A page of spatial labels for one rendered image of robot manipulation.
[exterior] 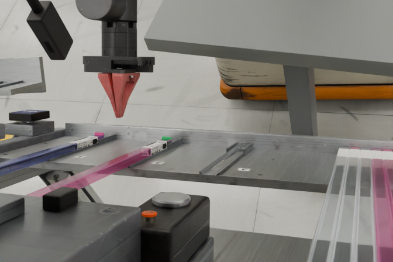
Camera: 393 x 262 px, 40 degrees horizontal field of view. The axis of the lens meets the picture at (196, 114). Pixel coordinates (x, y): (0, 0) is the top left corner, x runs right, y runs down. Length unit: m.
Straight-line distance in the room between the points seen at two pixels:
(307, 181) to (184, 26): 0.64
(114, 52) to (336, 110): 1.00
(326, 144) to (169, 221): 0.51
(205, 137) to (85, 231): 0.58
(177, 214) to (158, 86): 1.59
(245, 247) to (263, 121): 1.33
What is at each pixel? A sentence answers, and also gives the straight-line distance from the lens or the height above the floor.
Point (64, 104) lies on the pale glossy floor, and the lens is 1.99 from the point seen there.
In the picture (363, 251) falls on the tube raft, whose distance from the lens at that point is 0.38.
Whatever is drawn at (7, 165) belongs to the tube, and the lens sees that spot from 0.64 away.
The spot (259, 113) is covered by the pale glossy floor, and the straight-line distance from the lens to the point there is 1.74.
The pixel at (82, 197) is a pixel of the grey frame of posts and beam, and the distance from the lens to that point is 1.03.
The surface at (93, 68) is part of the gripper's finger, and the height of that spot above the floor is 0.80.
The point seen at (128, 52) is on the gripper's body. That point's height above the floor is 0.80.
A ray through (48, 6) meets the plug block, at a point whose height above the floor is 1.14.
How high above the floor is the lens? 1.38
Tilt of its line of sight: 51 degrees down
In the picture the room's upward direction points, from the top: 20 degrees counter-clockwise
